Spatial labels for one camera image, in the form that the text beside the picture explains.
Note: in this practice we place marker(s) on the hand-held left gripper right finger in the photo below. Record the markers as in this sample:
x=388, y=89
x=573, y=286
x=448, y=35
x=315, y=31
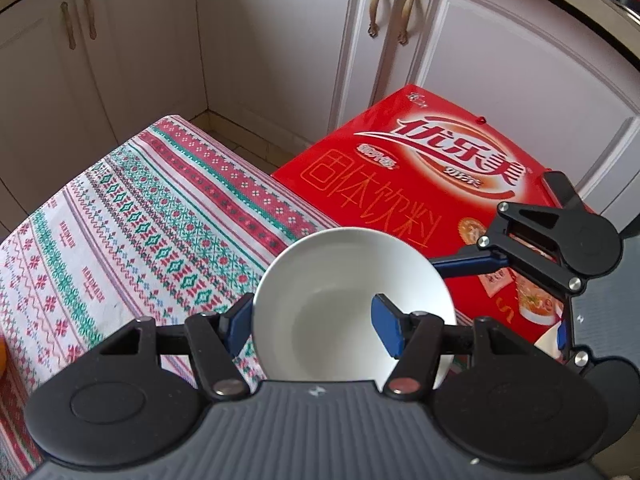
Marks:
x=390, y=327

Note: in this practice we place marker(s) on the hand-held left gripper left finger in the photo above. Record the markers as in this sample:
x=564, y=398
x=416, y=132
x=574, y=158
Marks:
x=235, y=327

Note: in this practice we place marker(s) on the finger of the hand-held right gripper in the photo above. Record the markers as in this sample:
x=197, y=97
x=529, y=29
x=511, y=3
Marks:
x=470, y=264
x=562, y=335

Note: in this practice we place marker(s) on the red printed carton box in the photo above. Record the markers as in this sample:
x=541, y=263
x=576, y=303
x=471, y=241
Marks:
x=400, y=185

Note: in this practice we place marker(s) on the patterned red green tablecloth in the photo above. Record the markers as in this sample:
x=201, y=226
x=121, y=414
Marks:
x=135, y=230

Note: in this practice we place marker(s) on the white cabinet door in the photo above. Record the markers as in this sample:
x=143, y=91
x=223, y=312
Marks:
x=500, y=60
x=145, y=50
x=290, y=50
x=30, y=125

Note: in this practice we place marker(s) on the small orange with leaf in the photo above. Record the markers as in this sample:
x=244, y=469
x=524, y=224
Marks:
x=2, y=357

